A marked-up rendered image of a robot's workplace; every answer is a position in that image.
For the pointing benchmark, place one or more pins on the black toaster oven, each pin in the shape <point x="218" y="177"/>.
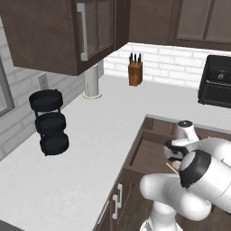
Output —
<point x="216" y="81"/>

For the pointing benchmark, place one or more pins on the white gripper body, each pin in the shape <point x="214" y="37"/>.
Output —
<point x="177" y="154"/>

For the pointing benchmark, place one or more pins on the dark brown lower cabinet door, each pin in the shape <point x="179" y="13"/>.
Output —
<point x="126" y="207"/>

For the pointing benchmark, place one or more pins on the dark brown wide wall cupboard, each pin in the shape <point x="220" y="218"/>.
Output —
<point x="180" y="21"/>

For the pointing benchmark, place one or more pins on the white cylindrical column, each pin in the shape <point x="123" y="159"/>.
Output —
<point x="91" y="81"/>

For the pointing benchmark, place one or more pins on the black three-tier round stand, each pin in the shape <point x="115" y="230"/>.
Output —
<point x="49" y="123"/>

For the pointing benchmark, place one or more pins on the grey wall socket plate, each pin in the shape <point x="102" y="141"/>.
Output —
<point x="43" y="81"/>

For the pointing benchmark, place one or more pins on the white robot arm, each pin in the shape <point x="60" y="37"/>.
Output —
<point x="195" y="183"/>

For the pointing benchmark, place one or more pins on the brown wooden knife block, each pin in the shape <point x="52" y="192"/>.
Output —
<point x="135" y="73"/>

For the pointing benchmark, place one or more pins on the thin yellow straw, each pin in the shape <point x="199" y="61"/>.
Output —
<point x="172" y="168"/>

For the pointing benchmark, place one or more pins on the glass-panel cupboard door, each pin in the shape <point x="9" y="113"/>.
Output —
<point x="96" y="27"/>

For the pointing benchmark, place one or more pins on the grey-framed window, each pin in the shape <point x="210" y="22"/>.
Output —
<point x="4" y="90"/>

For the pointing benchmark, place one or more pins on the open brown wooden drawer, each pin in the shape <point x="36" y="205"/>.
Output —
<point x="150" y="150"/>

